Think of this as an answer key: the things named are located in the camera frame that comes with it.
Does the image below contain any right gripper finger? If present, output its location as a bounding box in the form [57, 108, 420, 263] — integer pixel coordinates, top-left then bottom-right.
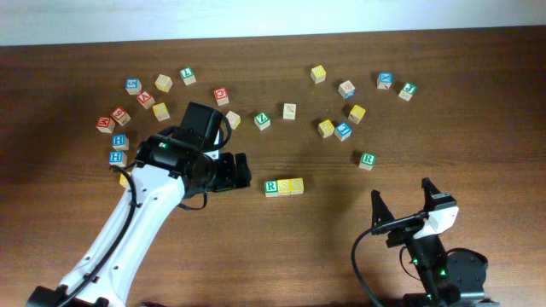
[421, 177, 440, 211]
[371, 189, 394, 229]

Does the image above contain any green r block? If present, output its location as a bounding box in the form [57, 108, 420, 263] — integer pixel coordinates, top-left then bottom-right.
[264, 180, 279, 197]
[358, 152, 376, 171]

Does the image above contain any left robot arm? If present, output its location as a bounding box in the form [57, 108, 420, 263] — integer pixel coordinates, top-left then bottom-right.
[26, 102, 252, 307]

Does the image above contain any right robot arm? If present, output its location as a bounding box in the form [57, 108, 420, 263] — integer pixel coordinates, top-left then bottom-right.
[371, 177, 488, 306]

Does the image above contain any plain wood block centre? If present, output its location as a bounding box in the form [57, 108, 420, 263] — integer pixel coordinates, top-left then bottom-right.
[226, 111, 241, 130]

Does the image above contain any red G block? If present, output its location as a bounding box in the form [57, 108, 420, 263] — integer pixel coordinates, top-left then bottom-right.
[213, 88, 229, 106]

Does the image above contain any yellow block upper left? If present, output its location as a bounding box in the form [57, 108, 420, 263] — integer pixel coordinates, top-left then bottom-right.
[153, 102, 170, 121]

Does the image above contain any green L block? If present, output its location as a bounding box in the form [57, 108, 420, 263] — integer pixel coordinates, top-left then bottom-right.
[179, 67, 196, 85]

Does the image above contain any green Z block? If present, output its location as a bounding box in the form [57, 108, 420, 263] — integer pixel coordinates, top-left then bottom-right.
[254, 112, 271, 130]

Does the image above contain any plain wood yellow-sided block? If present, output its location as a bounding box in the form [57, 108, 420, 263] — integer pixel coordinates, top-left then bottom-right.
[154, 74, 173, 93]

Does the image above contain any red A block upper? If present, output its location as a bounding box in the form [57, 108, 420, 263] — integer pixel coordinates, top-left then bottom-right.
[136, 90, 155, 109]

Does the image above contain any blue S block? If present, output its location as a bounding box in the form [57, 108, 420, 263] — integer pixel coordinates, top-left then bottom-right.
[125, 78, 142, 96]

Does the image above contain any plain wood block picture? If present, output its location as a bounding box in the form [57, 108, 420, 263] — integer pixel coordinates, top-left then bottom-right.
[283, 103, 297, 120]

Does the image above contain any red 9 block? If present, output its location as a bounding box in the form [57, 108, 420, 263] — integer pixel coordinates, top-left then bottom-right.
[111, 107, 131, 126]

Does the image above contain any blue H block upper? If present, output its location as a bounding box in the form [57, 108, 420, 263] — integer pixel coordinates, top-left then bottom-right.
[112, 134, 130, 151]

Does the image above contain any blue h block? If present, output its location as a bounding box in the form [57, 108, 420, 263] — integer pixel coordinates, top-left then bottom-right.
[112, 134, 130, 151]
[108, 151, 127, 167]

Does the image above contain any blue L block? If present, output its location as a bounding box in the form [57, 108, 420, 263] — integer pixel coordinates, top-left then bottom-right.
[334, 122, 352, 142]

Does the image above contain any blue H block lower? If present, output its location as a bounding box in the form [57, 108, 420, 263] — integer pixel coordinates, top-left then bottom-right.
[108, 151, 127, 167]

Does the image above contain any yellow E block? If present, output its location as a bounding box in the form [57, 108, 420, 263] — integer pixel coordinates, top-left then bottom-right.
[317, 119, 334, 138]

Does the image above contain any yellow C block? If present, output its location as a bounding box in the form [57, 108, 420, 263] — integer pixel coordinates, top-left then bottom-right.
[119, 174, 129, 188]

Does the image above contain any red M block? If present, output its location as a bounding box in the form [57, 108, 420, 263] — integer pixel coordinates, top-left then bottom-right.
[96, 116, 115, 133]

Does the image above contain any green J block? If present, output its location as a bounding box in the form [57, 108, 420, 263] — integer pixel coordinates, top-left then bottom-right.
[398, 83, 417, 101]

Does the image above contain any blue X block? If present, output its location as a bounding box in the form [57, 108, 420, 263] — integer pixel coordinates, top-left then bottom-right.
[377, 72, 393, 90]

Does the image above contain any yellow block top right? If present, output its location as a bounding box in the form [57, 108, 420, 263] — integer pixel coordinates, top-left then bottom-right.
[311, 65, 327, 84]

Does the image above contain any wood block blue D side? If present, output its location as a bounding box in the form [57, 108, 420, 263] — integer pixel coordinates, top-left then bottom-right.
[338, 80, 356, 99]

